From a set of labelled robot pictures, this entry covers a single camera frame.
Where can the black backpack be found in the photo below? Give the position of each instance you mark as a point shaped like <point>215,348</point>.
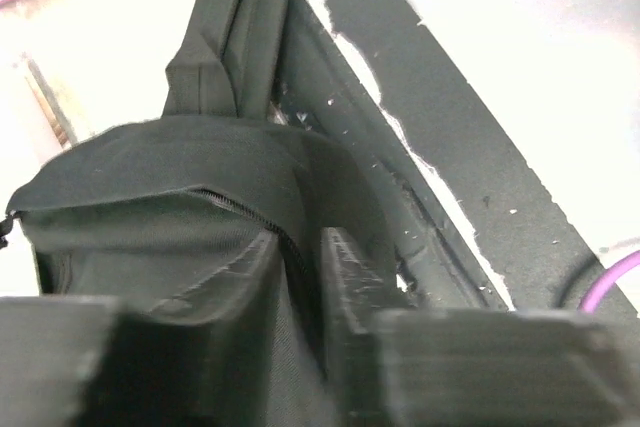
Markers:
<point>145,211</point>

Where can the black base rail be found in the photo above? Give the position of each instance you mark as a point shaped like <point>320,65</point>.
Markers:
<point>503,135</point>

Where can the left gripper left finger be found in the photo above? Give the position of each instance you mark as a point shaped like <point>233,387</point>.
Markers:
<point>202,360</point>

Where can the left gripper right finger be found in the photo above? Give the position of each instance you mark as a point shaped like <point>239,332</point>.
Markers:
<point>390,364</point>

